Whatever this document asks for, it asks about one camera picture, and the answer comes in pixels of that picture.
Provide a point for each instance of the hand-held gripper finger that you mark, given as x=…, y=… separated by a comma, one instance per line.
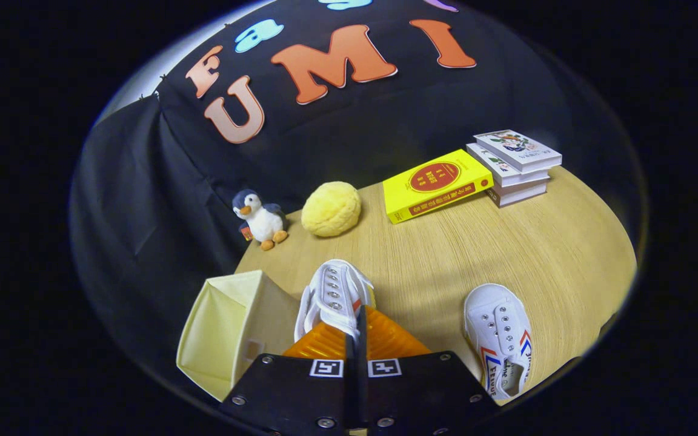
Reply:
x=363, y=375
x=352, y=387

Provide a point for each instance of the white canvas shoe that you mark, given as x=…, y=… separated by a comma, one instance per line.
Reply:
x=497, y=321
x=334, y=290

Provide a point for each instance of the beige fabric storage box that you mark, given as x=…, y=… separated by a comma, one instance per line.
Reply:
x=222, y=327

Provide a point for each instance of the yellow round plush toy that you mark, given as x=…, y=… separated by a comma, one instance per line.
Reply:
x=331, y=209

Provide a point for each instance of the penguin plush toy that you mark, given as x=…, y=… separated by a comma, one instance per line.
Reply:
x=261, y=221

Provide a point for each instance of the yellow book with red circle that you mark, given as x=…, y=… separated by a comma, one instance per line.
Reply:
x=434, y=181

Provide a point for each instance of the white book with illustrated cover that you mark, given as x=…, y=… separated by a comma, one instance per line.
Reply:
x=515, y=145

